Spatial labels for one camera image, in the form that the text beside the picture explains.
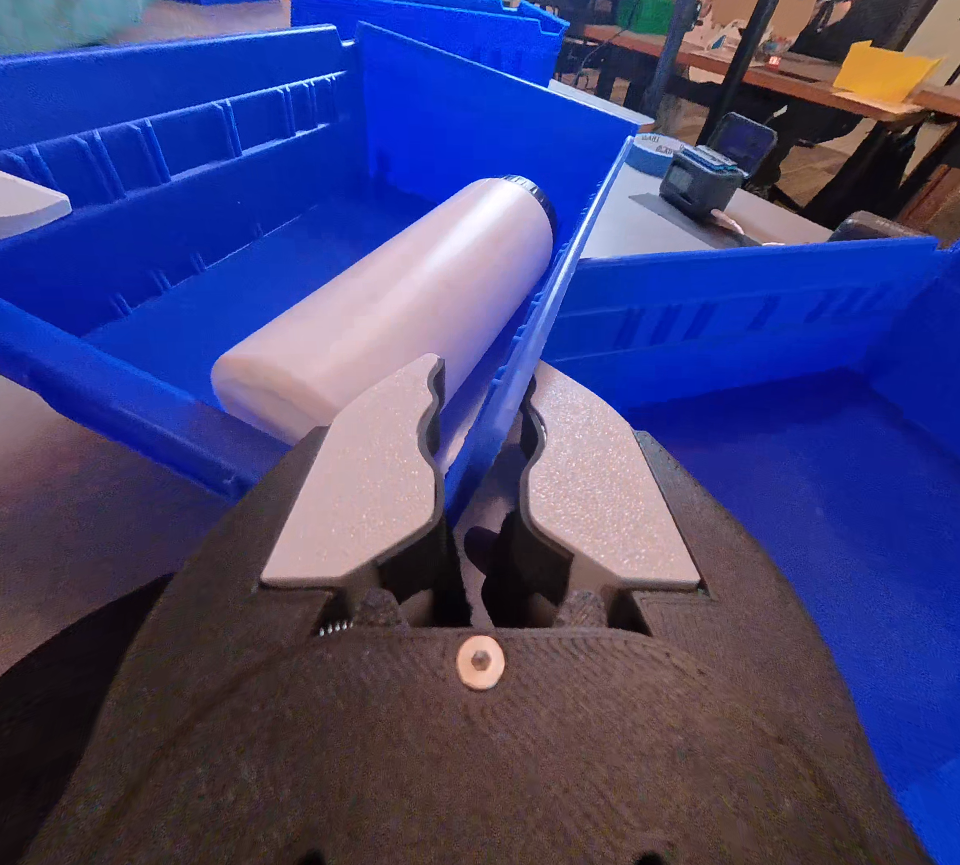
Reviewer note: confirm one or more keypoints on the wooden office table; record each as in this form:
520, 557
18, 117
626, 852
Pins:
750, 74

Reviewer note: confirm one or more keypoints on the black bottle lid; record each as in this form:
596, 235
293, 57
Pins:
544, 201

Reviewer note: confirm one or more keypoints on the black light stand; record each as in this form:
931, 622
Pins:
686, 10

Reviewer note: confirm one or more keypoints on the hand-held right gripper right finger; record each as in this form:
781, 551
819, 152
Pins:
607, 505

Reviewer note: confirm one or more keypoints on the small blue grey device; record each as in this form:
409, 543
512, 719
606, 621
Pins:
697, 186

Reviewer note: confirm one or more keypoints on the black slanted pole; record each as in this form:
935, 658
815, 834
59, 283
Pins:
765, 10

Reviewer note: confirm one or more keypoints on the stacked small blue bins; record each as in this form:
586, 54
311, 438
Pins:
420, 25

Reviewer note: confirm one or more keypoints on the blue plastic bin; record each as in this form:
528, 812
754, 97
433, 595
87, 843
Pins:
187, 265
750, 325

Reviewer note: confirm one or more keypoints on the white plastic bottle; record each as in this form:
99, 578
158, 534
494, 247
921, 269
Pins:
375, 302

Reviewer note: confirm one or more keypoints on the blue tape roll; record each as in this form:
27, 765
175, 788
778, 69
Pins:
649, 156

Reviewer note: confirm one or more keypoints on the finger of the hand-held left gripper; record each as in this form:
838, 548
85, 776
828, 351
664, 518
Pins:
26, 205

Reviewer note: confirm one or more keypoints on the grey charging case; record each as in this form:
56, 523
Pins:
877, 227

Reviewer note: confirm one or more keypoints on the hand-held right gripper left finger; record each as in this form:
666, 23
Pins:
360, 497

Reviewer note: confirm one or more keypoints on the green plastic bin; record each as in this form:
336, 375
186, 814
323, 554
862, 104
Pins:
645, 14

